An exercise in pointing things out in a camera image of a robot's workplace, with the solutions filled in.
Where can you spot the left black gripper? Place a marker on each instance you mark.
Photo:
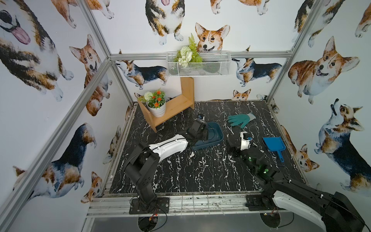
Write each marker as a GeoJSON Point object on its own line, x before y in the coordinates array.
{"type": "Point", "coordinates": [198, 126]}

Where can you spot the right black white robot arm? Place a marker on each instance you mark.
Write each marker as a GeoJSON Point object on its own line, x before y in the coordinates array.
{"type": "Point", "coordinates": [330, 212]}

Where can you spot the green white artificial plant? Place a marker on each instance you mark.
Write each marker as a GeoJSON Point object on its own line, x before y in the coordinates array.
{"type": "Point", "coordinates": [188, 54]}

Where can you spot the blue plastic dustpan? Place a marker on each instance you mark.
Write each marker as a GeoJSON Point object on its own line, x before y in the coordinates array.
{"type": "Point", "coordinates": [275, 144]}

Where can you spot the white wire basket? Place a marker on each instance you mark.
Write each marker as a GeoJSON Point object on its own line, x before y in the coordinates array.
{"type": "Point", "coordinates": [208, 64]}

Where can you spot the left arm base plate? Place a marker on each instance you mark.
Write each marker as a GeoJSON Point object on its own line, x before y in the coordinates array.
{"type": "Point", "coordinates": [160, 205]}

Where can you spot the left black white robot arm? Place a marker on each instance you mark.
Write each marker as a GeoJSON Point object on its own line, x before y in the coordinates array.
{"type": "Point", "coordinates": [141, 165]}

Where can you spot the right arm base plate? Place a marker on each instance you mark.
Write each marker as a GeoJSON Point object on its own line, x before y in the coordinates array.
{"type": "Point", "coordinates": [259, 203]}

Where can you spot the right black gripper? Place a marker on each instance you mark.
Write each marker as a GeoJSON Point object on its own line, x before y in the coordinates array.
{"type": "Point", "coordinates": [237, 143]}

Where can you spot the white pot with flowers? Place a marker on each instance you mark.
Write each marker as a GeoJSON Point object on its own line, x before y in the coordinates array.
{"type": "Point", "coordinates": [155, 102]}

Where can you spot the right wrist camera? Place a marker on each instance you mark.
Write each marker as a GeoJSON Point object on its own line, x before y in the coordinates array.
{"type": "Point", "coordinates": [246, 141]}

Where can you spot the wooden shelf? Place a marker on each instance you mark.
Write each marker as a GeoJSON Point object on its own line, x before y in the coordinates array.
{"type": "Point", "coordinates": [173, 107]}

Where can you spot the teal plastic storage box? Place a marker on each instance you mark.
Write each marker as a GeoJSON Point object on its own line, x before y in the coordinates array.
{"type": "Point", "coordinates": [215, 137]}

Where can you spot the green work glove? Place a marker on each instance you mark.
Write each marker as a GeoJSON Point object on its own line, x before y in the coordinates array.
{"type": "Point", "coordinates": [241, 120]}

